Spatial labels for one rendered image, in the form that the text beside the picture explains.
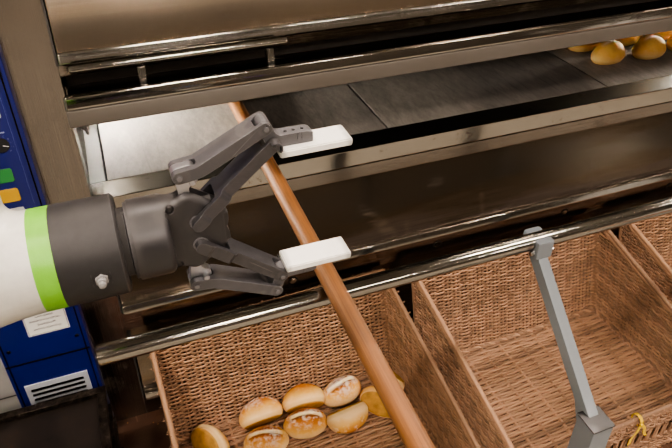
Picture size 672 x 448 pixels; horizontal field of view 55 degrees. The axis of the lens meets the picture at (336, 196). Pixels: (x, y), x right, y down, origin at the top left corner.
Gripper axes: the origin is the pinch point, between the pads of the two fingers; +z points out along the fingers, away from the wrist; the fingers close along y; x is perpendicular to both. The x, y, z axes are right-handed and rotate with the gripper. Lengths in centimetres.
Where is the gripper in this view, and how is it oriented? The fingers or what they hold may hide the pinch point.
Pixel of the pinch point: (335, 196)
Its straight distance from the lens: 65.0
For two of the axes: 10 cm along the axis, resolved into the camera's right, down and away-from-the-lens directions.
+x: 3.5, 5.3, -7.7
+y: 0.0, 8.2, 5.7
